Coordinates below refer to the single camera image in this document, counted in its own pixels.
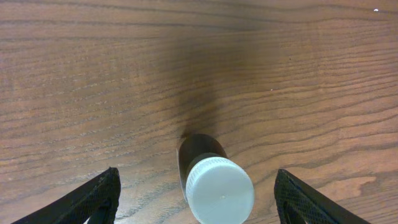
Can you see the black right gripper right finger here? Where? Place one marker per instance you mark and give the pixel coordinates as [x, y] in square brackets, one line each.
[297, 202]

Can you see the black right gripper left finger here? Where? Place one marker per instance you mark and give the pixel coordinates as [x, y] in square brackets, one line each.
[94, 202]

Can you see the dark syrup bottle white cap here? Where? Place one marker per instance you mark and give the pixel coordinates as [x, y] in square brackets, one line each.
[216, 189]

